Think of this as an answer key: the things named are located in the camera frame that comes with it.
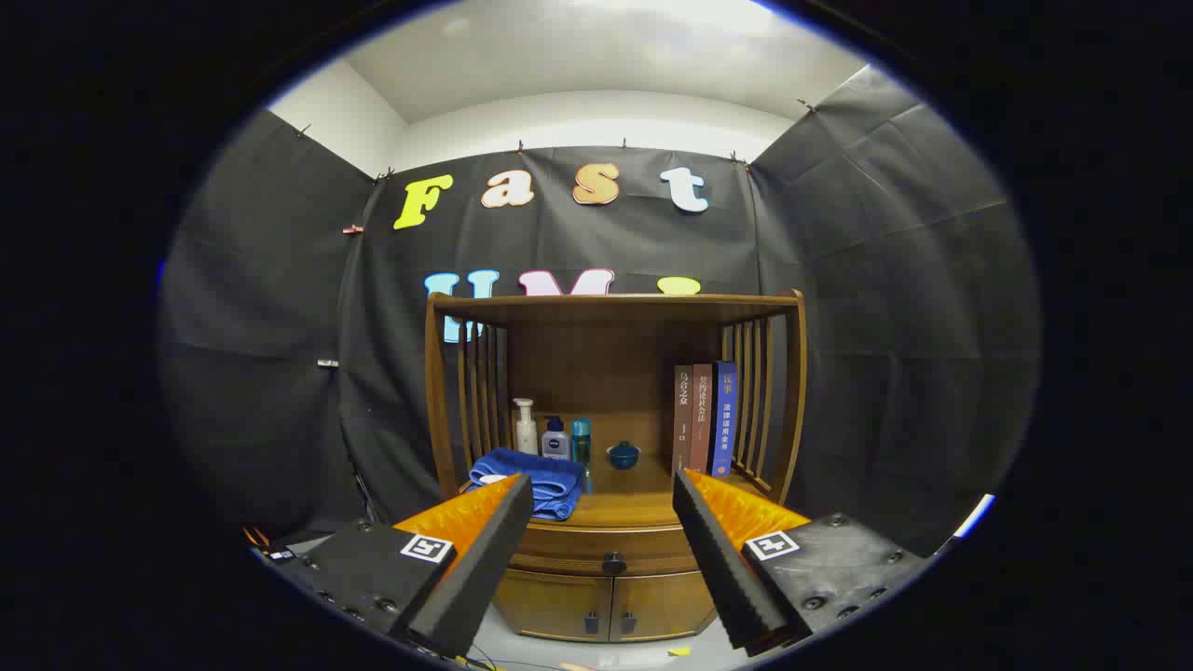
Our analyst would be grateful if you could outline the wooden countertop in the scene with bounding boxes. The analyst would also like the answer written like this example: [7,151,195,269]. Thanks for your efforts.
[457,466,775,530]

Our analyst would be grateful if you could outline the wooden cabinet door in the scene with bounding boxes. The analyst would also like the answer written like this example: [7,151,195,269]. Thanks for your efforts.
[494,570,614,642]
[610,570,719,642]

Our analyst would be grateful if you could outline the dark brown book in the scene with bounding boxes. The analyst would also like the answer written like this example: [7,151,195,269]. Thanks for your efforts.
[673,365,695,476]

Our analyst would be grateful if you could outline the brown wooden cabinet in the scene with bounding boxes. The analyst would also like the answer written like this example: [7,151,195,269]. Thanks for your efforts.
[424,289,807,644]

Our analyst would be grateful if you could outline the reddish brown book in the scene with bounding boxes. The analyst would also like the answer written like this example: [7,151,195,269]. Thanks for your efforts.
[692,363,717,474]

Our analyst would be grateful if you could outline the wooden drawer with black knob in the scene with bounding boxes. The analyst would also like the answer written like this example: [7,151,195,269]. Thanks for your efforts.
[511,524,700,576]

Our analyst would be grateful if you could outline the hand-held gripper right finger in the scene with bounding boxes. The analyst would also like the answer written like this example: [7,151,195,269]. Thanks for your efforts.
[671,468,935,657]

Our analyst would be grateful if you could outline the folded blue towel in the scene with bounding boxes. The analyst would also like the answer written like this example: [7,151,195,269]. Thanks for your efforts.
[468,447,586,521]

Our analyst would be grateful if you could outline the black backdrop cloth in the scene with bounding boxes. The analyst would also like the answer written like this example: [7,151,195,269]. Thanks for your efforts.
[158,63,1040,560]

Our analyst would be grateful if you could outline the blue book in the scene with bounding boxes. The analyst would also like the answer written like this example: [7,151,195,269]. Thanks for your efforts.
[712,361,739,479]

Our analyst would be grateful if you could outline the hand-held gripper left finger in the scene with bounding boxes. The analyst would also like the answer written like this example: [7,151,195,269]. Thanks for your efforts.
[254,472,536,661]

